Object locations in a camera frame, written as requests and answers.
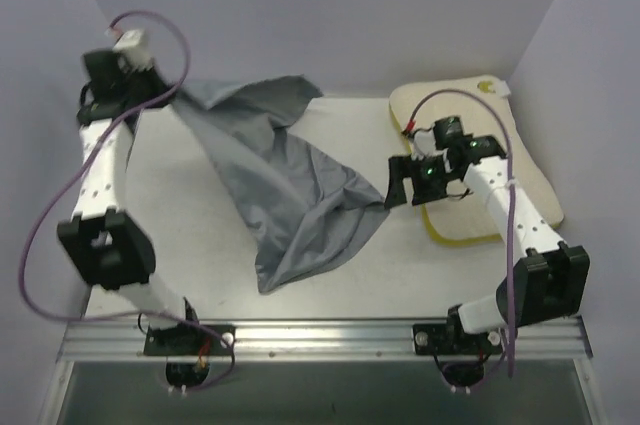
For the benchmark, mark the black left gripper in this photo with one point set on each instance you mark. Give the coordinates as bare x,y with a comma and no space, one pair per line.
151,83

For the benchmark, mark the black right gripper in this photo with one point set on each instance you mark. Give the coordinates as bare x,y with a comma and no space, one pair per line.
409,180

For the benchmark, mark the cream pillow yellow edge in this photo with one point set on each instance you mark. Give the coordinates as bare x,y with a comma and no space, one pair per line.
482,104

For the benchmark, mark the grey pillowcase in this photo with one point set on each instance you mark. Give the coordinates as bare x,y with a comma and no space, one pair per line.
308,213

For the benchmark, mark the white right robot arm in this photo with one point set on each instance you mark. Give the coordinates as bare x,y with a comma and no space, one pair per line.
545,278

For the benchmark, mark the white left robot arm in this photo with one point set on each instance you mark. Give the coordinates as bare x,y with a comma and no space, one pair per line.
105,244

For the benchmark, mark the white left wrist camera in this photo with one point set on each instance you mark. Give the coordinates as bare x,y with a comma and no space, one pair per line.
133,44

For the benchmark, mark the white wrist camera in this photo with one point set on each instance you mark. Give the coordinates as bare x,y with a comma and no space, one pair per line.
133,44
423,137

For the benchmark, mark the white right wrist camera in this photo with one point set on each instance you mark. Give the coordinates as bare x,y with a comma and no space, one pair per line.
423,137

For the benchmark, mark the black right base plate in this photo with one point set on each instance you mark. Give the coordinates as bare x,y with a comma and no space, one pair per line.
442,340

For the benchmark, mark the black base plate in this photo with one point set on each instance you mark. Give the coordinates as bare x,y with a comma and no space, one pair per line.
188,341
442,340

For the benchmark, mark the aluminium front rail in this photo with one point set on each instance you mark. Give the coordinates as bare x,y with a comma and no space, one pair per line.
350,340

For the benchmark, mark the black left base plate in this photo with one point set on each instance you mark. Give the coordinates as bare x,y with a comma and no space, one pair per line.
188,341

